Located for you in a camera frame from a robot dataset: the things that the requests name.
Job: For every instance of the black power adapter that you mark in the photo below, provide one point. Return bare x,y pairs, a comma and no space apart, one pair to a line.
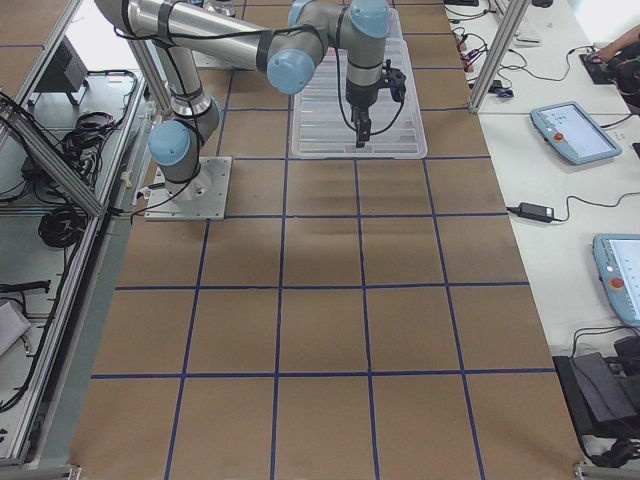
536,212

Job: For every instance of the lower teach pendant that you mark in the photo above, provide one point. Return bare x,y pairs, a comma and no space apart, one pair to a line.
617,260

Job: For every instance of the grey electronics box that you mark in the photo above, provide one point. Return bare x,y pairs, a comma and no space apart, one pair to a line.
66,73

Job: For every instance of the aluminium side rail frame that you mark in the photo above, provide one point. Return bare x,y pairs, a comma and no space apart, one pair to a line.
65,170

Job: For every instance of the black laptop bag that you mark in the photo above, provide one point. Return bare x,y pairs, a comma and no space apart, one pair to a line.
602,395

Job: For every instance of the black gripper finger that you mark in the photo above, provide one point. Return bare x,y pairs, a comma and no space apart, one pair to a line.
357,118
365,125

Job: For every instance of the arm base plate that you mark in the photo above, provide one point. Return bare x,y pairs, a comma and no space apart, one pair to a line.
205,197

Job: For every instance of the upper teach pendant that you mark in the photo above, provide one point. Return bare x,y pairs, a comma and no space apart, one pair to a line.
573,133

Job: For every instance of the teach pendant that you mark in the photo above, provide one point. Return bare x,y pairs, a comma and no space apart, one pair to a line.
573,133
617,260

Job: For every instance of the person at desk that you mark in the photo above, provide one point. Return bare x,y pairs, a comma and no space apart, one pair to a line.
621,58

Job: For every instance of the white keyboard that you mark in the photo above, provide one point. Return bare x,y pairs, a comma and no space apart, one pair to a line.
526,35

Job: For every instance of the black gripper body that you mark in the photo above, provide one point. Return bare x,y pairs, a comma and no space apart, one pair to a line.
359,98

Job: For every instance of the aluminium frame post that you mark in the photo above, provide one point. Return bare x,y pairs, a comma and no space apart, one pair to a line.
497,50

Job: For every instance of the clear plastic box lid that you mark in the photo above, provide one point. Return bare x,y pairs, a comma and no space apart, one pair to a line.
318,129

